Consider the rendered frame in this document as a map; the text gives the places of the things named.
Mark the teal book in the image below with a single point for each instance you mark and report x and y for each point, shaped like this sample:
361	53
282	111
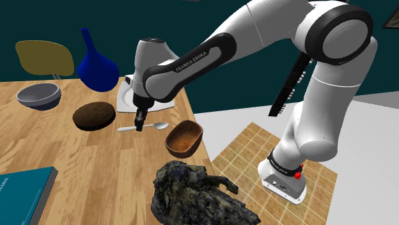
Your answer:
20	196

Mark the blue long-necked vase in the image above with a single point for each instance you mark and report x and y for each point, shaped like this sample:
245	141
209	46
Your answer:
97	73

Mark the grey bowl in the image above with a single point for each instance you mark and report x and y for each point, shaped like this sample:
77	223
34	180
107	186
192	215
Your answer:
39	93

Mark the white plate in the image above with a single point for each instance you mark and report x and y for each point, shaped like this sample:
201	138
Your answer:
124	99

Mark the dark mossy rock figure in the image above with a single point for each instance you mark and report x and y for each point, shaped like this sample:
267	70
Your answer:
190	196

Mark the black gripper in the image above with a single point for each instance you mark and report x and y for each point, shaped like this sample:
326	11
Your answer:
142	102

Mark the brown wooden bowl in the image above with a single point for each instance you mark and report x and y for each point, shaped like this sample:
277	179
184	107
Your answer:
184	141

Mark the olive chair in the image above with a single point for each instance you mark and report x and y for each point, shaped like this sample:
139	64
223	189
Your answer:
43	57

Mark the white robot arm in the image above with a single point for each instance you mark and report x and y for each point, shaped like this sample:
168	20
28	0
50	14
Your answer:
274	28

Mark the silver spoon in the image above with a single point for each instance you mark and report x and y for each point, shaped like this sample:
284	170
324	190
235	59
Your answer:
157	126

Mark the dark brown round loaf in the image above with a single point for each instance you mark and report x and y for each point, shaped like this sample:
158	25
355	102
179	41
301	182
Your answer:
93	116

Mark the tan tiled robot stand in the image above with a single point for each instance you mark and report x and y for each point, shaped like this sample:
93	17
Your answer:
240	146

